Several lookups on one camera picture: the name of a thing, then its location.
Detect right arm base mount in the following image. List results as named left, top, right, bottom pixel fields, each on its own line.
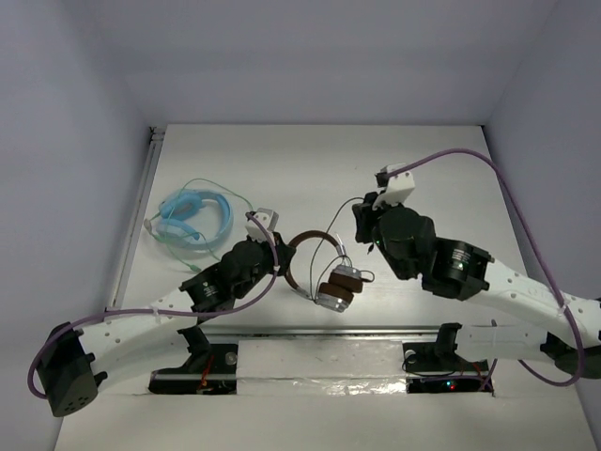
left=402, top=323, right=495, bottom=395

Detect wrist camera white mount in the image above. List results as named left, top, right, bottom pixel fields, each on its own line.
left=245, top=208, right=279, bottom=243
left=372, top=163, right=415, bottom=210

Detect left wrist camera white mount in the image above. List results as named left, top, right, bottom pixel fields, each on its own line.
left=245, top=208, right=279, bottom=243

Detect aluminium rail left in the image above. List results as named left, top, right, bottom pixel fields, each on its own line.
left=106, top=126, right=166, bottom=310

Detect green headphone cable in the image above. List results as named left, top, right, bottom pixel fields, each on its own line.
left=145, top=177, right=257, bottom=272

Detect aluminium rail front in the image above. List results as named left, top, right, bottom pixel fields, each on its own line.
left=201, top=323, right=439, bottom=336

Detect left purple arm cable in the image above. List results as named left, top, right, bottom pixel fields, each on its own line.
left=26, top=211, right=283, bottom=400

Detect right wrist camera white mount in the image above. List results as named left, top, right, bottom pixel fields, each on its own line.
left=372, top=163, right=415, bottom=210

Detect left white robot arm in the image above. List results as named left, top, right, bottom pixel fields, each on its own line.
left=26, top=233, right=296, bottom=417

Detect aluminium rail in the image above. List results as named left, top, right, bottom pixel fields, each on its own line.
left=201, top=323, right=439, bottom=336
left=106, top=126, right=166, bottom=310

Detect blue headphones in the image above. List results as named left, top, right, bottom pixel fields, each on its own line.
left=144, top=189, right=234, bottom=252

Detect brown silver headphones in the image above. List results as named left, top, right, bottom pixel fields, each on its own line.
left=284, top=229, right=365, bottom=314

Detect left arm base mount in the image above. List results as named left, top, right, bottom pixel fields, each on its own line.
left=148, top=326, right=239, bottom=396

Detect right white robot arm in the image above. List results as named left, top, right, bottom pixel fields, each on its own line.
left=352, top=192, right=600, bottom=380

